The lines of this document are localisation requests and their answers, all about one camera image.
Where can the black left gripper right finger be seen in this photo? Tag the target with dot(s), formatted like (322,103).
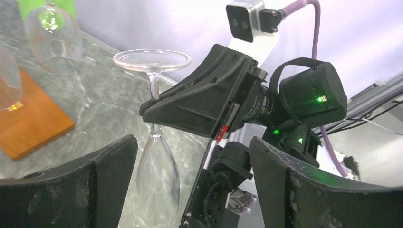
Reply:
(295,194)

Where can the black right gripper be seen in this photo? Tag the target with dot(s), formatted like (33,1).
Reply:
(200,102)

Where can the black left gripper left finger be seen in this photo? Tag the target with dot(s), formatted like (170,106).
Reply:
(87,192)

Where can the clear wine glass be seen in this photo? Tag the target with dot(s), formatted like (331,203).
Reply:
(10,79)
(55,39)

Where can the green plastic wine glass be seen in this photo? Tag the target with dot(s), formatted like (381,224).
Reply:
(26,6)

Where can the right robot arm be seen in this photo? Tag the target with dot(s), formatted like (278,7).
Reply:
(309,95)

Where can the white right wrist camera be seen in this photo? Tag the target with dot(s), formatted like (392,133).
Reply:
(254,27)

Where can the gold wire rack wooden base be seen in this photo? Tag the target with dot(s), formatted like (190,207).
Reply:
(35,121)

